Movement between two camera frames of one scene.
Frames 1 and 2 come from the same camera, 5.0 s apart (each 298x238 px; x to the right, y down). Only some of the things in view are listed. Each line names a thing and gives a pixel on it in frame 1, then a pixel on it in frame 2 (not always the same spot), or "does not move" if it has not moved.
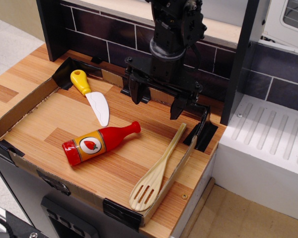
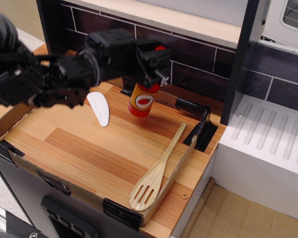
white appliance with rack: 283,24 does not move
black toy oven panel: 70,217 does not move
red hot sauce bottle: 89,146 → 143,98
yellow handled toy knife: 98,101 does not move
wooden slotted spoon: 145,192 does not move
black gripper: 166,74 → 121,55
